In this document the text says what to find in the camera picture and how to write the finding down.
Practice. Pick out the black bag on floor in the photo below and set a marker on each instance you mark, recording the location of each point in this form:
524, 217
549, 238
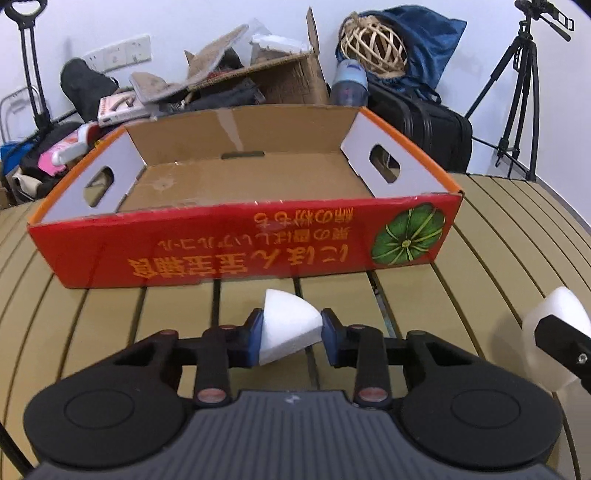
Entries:
85, 87

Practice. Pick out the red fruit cardboard box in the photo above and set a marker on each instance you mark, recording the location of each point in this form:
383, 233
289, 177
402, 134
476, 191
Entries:
254, 191

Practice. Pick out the white foam cylinder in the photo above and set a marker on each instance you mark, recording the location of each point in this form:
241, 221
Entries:
562, 303

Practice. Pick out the small white foam wedge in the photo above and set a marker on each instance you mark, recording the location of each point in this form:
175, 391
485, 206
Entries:
290, 324

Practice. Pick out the blue velvet bag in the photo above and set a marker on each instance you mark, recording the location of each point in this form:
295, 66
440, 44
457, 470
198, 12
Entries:
431, 40

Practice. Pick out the black camera tripod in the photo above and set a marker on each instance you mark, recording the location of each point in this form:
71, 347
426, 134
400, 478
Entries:
522, 55

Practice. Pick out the folding camp table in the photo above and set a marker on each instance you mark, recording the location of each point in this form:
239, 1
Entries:
512, 247

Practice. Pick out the open brown cardboard box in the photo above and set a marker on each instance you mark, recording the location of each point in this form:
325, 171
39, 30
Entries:
243, 67

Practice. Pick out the white wall outlet strip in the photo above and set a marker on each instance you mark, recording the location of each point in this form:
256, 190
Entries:
123, 54

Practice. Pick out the woven rattan ball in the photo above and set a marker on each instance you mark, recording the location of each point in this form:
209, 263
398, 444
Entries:
374, 44

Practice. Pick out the blue water bottle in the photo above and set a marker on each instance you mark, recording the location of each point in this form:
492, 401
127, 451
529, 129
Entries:
350, 87

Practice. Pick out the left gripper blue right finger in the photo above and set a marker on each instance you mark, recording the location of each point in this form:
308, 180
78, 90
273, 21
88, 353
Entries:
332, 332

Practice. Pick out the black trolley handle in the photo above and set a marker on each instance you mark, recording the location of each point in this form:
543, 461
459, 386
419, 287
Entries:
26, 22

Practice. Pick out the black suitcase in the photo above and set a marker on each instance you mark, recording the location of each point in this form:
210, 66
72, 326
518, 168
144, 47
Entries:
445, 135

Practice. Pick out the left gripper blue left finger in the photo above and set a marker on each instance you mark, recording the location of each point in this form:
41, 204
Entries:
254, 328

